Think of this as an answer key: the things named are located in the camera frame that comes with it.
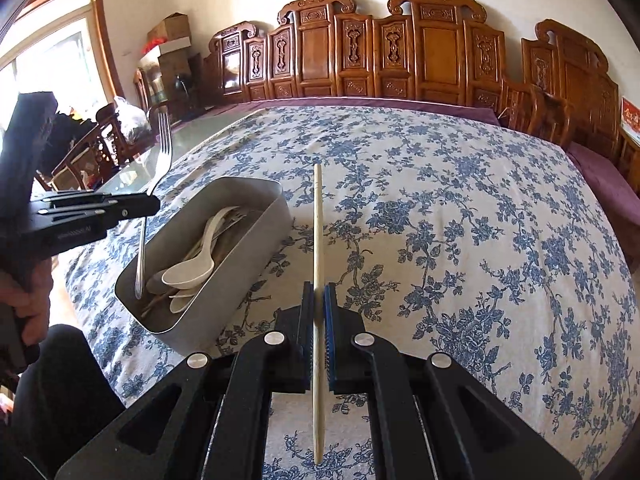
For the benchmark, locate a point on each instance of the light wooden chopstick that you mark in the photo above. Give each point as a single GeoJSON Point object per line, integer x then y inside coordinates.
{"type": "Point", "coordinates": [317, 220]}

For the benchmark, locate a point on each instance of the brown cardboard box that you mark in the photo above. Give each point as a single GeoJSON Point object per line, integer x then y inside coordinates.
{"type": "Point", "coordinates": [170, 26]}

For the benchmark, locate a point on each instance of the metal fork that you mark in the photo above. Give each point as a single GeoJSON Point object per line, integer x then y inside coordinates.
{"type": "Point", "coordinates": [164, 160]}

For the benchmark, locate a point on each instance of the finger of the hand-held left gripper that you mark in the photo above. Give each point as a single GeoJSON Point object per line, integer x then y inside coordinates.
{"type": "Point", "coordinates": [125, 207]}

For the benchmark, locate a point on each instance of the carved wooden armchair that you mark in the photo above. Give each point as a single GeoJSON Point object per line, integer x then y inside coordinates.
{"type": "Point", "coordinates": [565, 70]}

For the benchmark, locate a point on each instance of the clear plastic bag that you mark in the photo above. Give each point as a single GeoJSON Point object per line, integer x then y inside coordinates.
{"type": "Point", "coordinates": [132, 120]}

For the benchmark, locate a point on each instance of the long carved wooden bench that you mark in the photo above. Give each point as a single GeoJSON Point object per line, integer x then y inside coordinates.
{"type": "Point", "coordinates": [360, 50]}

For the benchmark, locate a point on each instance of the white plastic fork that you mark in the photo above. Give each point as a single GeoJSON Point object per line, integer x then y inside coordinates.
{"type": "Point", "coordinates": [235, 216]}

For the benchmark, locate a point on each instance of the white and red box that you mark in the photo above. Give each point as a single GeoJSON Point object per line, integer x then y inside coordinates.
{"type": "Point", "coordinates": [167, 47]}

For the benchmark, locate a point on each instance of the person's left hand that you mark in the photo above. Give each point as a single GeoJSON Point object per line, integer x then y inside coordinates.
{"type": "Point", "coordinates": [30, 295]}

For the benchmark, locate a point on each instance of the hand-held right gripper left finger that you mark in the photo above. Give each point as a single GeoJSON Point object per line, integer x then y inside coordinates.
{"type": "Point", "coordinates": [306, 340]}

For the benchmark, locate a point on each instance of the white plastic spoon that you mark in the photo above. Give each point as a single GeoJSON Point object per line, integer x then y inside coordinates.
{"type": "Point", "coordinates": [184, 304]}

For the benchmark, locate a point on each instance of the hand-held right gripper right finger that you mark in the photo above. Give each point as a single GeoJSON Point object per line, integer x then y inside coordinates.
{"type": "Point", "coordinates": [330, 340]}

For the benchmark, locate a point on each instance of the purple bench cushion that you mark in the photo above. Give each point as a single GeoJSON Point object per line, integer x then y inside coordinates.
{"type": "Point", "coordinates": [350, 101]}

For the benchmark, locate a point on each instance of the white ceramic spoon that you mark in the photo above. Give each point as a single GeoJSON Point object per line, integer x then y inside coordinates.
{"type": "Point", "coordinates": [187, 272]}

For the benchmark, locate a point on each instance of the brown wooden chopstick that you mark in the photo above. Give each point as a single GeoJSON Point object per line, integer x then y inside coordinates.
{"type": "Point", "coordinates": [152, 306]}

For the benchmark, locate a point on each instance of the purple armchair cushion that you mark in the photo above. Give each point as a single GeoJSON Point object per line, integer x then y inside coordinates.
{"type": "Point", "coordinates": [605, 180]}

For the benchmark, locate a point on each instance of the wooden framed window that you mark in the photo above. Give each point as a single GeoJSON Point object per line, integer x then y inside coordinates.
{"type": "Point", "coordinates": [55, 45]}

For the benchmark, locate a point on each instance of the wooden dining chair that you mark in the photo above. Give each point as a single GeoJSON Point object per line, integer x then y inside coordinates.
{"type": "Point", "coordinates": [95, 150]}

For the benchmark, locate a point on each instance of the blue floral tablecloth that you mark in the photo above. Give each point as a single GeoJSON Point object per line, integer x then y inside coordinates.
{"type": "Point", "coordinates": [450, 210]}

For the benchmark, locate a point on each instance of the person's dark pants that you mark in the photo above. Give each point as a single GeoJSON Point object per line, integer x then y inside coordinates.
{"type": "Point", "coordinates": [60, 400]}

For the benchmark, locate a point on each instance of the grey metal container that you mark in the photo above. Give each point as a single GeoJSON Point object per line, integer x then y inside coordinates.
{"type": "Point", "coordinates": [200, 325]}

